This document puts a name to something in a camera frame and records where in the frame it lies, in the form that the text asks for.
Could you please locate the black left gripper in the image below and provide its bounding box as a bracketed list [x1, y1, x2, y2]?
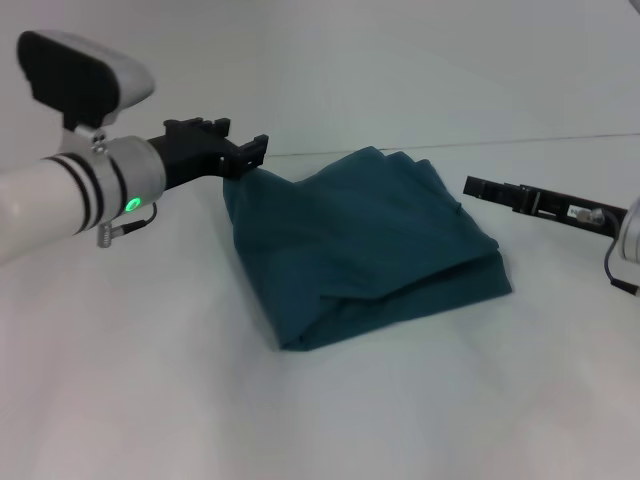
[147, 117, 270, 191]

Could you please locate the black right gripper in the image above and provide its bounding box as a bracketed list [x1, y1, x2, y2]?
[463, 174, 629, 240]

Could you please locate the teal blue shirt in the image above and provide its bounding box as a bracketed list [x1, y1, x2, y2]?
[222, 145, 514, 354]

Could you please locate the dark left gripper cable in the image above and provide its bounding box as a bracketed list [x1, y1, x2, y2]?
[95, 199, 160, 249]

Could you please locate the silver left camera bracket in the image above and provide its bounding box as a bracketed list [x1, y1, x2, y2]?
[59, 124, 114, 162]

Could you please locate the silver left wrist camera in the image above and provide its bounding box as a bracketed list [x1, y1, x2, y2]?
[17, 30, 155, 134]

